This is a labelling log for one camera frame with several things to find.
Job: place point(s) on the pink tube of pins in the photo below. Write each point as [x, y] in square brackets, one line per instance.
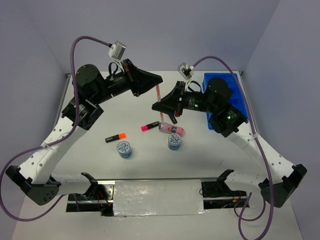
[171, 129]

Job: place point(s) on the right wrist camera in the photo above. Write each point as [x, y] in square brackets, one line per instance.
[187, 72]

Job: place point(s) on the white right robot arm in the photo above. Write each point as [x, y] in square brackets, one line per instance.
[282, 177]

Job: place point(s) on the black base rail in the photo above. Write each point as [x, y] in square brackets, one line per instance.
[214, 197]

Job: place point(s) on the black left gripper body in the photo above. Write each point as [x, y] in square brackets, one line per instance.
[118, 83]

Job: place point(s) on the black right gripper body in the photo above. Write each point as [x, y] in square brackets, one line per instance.
[193, 100]

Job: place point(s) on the silver foil plate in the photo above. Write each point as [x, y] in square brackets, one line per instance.
[157, 198]

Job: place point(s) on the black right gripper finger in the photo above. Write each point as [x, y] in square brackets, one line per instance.
[171, 99]
[169, 109]

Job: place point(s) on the blue round tub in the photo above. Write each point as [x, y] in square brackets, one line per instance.
[124, 149]
[174, 141]

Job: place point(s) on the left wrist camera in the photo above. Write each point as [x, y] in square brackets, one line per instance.
[116, 51]

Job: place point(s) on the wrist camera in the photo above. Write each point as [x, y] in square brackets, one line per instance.
[116, 51]
[187, 72]

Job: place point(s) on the pink black highlighter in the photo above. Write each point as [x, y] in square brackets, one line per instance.
[150, 126]

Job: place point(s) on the blue compartment tray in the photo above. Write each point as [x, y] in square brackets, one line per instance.
[236, 99]

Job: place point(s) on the blue black highlighter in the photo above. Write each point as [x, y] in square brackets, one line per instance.
[173, 118]

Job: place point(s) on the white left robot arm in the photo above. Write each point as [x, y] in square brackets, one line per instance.
[35, 176]

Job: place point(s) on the thin orange pen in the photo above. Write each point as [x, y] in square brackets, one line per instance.
[158, 100]

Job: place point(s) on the orange black highlighter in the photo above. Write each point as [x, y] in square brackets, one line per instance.
[116, 137]

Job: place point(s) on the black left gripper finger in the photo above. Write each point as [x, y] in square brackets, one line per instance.
[143, 76]
[142, 87]

